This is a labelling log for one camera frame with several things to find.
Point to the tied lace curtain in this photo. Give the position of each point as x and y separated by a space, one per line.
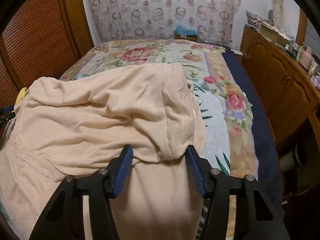
277 5

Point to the small cardboard box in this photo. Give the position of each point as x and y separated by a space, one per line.
185 37

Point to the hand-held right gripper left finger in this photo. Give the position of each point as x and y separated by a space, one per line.
122 170

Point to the teal cloth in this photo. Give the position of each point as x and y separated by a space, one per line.
186 29

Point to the yellow plush toy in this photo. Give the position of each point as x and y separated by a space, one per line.
21 95

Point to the pink bottle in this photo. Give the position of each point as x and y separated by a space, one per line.
306 58

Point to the floral blanket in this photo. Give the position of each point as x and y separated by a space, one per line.
150 52

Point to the pile of folded cloths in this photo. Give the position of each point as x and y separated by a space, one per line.
253 18

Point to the purple tissue pack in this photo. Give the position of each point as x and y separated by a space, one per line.
316 82

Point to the cream beige garment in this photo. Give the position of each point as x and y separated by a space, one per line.
100 117

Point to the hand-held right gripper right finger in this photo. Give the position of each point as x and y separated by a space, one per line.
196 172

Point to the circle print curtain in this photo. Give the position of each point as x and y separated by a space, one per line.
162 10

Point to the wooden side cabinet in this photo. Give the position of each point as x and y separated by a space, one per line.
275 75

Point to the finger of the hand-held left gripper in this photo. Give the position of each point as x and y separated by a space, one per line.
7 116

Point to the grey window blind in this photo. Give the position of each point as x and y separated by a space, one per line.
313 40

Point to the leaf print bed cover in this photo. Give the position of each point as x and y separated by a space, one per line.
215 120

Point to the white power strip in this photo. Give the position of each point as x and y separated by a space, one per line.
236 51

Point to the open cardboard box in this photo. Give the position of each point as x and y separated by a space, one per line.
270 32

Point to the wooden louvered wardrobe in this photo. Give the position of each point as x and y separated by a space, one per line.
37 42

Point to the dark blue bed sheet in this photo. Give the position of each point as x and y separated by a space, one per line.
262 130

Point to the grey waste bin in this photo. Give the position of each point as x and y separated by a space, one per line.
292 158

